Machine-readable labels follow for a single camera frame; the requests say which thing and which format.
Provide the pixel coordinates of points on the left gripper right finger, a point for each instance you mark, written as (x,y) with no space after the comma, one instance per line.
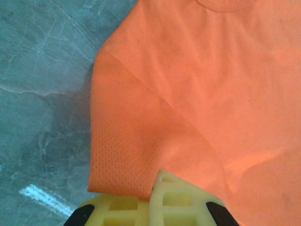
(178,202)

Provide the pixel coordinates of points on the orange t-shirt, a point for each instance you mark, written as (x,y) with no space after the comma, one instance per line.
(200,94)

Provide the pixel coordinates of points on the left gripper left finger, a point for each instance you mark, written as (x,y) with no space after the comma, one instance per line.
(117,212)

